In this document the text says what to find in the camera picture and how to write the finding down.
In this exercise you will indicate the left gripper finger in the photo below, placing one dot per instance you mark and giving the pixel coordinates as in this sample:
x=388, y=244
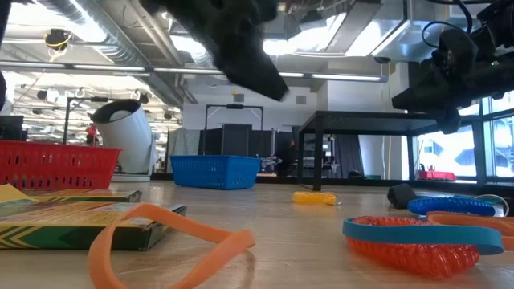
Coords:
x=249, y=68

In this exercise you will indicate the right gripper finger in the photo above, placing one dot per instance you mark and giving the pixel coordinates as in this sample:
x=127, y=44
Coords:
x=421, y=96
x=451, y=120

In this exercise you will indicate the orange silicone wristband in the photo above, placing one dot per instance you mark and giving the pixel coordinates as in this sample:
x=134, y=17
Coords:
x=97, y=265
x=470, y=220

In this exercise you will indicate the blue plastic basket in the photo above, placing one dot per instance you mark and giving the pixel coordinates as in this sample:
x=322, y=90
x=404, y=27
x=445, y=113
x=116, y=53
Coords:
x=214, y=172

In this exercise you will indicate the blue silicone wristband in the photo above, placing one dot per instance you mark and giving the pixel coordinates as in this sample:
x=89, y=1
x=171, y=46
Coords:
x=421, y=234

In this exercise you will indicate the yellow green crayon box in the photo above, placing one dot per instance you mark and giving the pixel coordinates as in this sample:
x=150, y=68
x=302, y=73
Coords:
x=80, y=225
x=80, y=195

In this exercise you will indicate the red plastic basket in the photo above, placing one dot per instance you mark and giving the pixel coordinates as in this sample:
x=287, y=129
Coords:
x=60, y=164

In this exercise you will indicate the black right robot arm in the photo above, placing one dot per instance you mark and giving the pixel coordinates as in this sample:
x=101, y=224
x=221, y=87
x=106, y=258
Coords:
x=498, y=24

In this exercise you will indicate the black perforated metal shelf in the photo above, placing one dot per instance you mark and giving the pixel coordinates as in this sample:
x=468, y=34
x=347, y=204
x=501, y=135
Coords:
x=381, y=120

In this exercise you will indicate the red tray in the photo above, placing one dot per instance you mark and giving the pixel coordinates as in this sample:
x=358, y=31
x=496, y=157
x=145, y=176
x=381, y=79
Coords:
x=437, y=176

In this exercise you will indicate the black partition cabinet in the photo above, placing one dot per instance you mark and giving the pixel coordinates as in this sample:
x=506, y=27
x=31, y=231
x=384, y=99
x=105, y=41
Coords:
x=237, y=140

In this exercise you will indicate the grey fabric cover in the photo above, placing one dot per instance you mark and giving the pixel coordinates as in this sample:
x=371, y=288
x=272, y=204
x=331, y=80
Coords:
x=182, y=148

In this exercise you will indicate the black monitor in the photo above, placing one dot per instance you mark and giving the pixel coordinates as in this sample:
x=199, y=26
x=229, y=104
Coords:
x=12, y=128

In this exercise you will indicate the black gantry frame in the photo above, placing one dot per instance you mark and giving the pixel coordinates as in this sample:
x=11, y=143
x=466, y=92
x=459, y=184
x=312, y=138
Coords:
x=234, y=106

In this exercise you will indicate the long ceiling light rail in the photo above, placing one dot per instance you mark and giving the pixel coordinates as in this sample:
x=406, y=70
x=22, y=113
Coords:
x=345, y=76

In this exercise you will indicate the black aluminium table frame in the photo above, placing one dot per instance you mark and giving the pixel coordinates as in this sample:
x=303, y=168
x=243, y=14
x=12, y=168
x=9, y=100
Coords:
x=361, y=181

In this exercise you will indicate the silver ventilation duct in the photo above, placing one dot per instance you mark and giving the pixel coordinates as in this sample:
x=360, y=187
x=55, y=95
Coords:
x=120, y=48

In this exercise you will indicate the black camera stand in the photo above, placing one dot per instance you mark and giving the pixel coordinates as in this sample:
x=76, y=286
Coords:
x=66, y=120

